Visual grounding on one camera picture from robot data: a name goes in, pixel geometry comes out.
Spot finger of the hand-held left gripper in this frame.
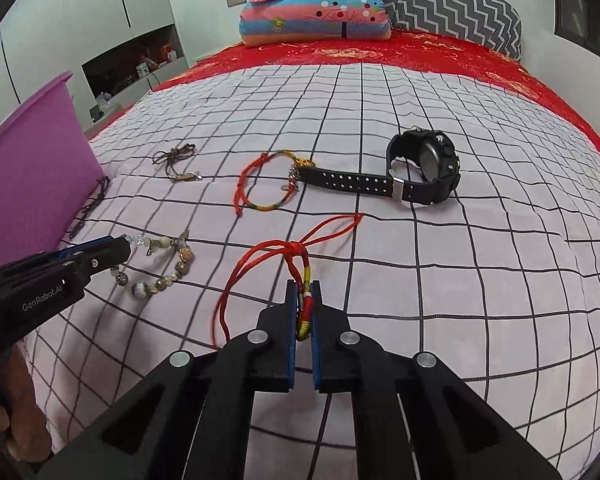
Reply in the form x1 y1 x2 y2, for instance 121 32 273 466
55 235 130 260
72 242 132 277

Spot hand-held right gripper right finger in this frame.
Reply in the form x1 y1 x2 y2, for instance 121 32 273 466
310 280 563 480

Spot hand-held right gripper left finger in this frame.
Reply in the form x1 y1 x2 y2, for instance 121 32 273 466
35 280 298 480

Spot black cord necklace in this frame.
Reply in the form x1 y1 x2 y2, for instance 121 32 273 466
65 176 112 238

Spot beaded stone bracelet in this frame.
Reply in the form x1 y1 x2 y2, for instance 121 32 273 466
111 229 195 298

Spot purple plastic basin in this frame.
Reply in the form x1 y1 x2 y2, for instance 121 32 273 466
0 71 105 273

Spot brown cord necklace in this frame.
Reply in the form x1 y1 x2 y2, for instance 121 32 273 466
152 144 203 183

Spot red cord bracelet long tails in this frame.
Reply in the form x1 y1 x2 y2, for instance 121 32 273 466
212 214 365 348

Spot red cord bracelet gold charm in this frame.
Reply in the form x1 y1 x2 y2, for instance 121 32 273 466
234 150 317 217

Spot black wrist watch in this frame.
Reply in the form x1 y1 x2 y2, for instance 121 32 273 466
297 129 462 206

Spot person's left hand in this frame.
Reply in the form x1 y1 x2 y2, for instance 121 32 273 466
0 345 55 466

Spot grey plastic stool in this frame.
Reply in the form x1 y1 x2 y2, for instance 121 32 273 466
82 101 126 136

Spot niche clutter pile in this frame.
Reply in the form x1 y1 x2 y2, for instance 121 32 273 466
87 45 178 103

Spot white nightstand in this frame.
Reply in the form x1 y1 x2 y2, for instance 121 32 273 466
192 40 243 66

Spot white wardrobe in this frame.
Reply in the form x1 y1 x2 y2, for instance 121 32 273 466
0 0 191 136

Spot colourful striped pillow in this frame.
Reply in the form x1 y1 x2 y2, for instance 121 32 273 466
237 0 393 48

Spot red patterned bedsheet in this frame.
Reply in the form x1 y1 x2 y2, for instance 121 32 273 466
150 30 600 176

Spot grey chevron headboard cushion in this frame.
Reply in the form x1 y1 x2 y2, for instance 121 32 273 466
367 0 523 61

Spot dark wall frame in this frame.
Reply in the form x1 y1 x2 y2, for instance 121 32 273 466
550 0 593 53

